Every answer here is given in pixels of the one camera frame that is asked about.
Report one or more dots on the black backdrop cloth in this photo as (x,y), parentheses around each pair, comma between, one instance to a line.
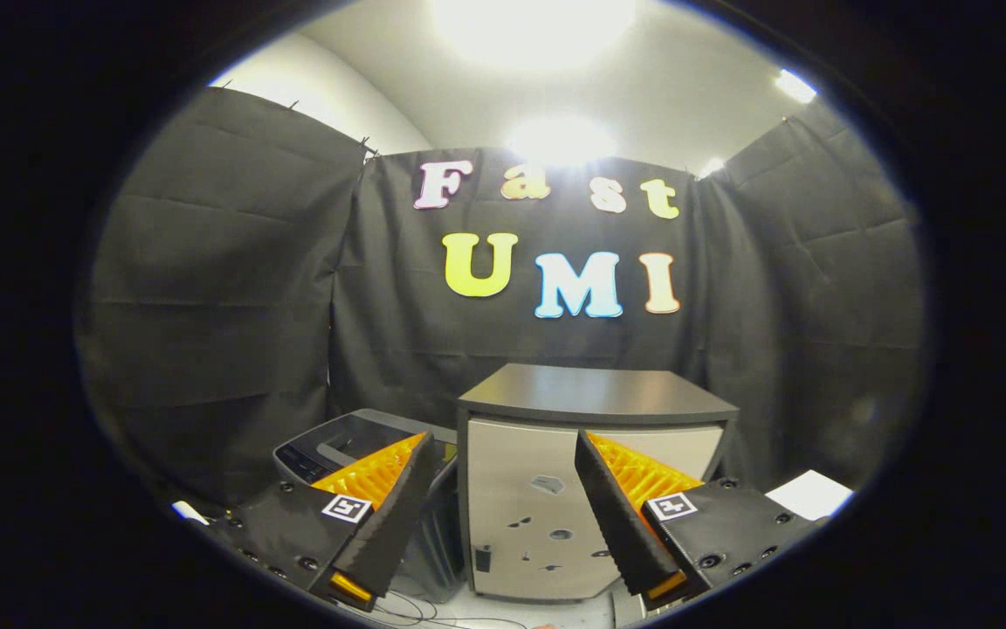
(206,288)

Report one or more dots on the grey cabinet with dark top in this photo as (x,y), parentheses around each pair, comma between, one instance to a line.
(590,393)

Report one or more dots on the grey washing machine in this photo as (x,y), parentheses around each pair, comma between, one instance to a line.
(433,559)

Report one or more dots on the ceiling light panel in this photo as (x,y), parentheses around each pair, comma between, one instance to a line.
(713,167)
(795,86)
(562,141)

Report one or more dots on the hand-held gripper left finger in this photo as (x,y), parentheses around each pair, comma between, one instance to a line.
(394,524)

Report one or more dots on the small white device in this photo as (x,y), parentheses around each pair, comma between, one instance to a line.
(189,512)

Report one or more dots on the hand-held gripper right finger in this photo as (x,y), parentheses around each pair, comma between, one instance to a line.
(621,533)

